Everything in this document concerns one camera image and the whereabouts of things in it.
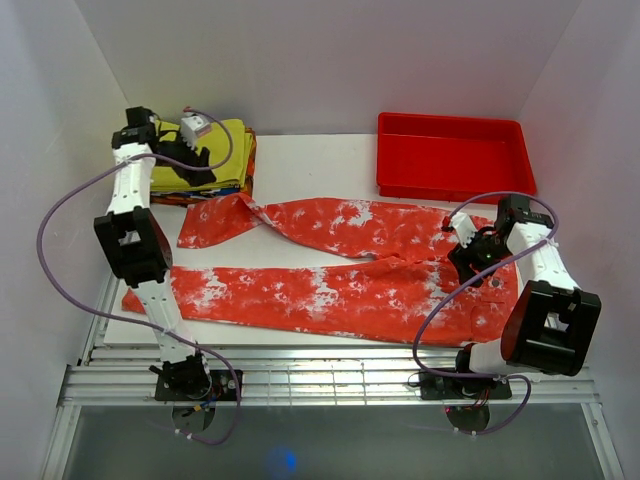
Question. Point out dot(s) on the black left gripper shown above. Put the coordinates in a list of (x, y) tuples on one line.
[(196, 177)]

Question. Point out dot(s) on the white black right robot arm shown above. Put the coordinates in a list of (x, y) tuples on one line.
[(552, 323)]

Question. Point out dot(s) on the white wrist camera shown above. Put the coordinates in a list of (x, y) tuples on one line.
[(462, 226), (192, 128)]

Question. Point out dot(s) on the red white tie-dye trousers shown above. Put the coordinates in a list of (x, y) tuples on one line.
[(396, 283)]

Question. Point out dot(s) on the folded orange patterned trousers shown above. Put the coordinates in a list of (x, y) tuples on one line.
[(237, 176)]

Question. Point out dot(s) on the aluminium table edge rail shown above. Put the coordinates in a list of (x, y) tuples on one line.
[(341, 376)]

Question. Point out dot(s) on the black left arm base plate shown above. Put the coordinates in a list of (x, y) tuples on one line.
[(219, 386)]

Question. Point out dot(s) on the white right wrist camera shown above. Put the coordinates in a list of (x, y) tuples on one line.
[(462, 226)]

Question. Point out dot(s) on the red plastic tray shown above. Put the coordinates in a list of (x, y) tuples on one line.
[(446, 158)]

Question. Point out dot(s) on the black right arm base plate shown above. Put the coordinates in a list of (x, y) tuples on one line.
[(453, 387)]

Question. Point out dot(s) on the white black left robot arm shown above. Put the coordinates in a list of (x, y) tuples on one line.
[(138, 251)]

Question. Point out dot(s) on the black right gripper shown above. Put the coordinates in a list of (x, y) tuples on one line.
[(463, 257)]

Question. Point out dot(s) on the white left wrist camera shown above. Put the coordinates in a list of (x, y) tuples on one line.
[(192, 128)]

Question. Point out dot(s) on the folded yellow trousers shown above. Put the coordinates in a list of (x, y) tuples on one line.
[(218, 144)]

